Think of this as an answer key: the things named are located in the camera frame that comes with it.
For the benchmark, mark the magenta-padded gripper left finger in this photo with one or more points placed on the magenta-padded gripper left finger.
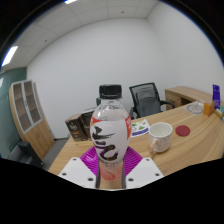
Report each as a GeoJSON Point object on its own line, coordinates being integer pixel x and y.
{"type": "Point", "coordinates": [78, 171]}

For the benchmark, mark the dark printed carton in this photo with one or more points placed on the dark printed carton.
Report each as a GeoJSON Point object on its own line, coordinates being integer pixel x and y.
{"type": "Point", "coordinates": [76, 126]}

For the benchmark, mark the long ceiling light panel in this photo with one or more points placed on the long ceiling light panel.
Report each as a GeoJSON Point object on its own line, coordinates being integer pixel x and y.
{"type": "Point", "coordinates": [70, 1]}
{"type": "Point", "coordinates": [9, 56]}

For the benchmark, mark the white patterned mug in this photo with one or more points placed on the white patterned mug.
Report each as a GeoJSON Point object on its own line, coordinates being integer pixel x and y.
{"type": "Point", "coordinates": [161, 136]}

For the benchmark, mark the orange small box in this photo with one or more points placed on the orange small box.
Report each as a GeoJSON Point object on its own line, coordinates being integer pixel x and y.
{"type": "Point", "coordinates": [209, 108]}

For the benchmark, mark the round grey printed disc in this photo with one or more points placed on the round grey printed disc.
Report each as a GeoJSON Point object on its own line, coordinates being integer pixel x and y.
{"type": "Point", "coordinates": [195, 108]}

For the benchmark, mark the purple standing card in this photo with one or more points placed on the purple standing card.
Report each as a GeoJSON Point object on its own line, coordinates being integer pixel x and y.
{"type": "Point", "coordinates": [216, 96]}

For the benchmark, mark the wooden side desk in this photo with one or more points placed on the wooden side desk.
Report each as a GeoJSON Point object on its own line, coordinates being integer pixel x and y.
{"type": "Point", "coordinates": [181, 95]}

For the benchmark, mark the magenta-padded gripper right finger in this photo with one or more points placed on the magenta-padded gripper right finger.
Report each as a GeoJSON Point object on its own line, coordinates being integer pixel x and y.
{"type": "Point", "coordinates": [143, 171]}

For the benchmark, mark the clear drink bottle black cap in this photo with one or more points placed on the clear drink bottle black cap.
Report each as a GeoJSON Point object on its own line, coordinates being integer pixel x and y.
{"type": "Point", "coordinates": [110, 133]}

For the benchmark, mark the flat round red coaster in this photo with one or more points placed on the flat round red coaster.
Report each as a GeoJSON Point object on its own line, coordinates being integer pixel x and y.
{"type": "Point", "coordinates": [182, 130]}

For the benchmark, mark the black leather armchair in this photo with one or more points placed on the black leather armchair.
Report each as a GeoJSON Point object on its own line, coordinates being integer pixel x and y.
{"type": "Point", "coordinates": [23, 153]}

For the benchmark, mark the wooden shelf cabinet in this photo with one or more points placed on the wooden shelf cabinet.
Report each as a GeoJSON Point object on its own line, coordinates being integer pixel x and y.
{"type": "Point", "coordinates": [31, 123]}

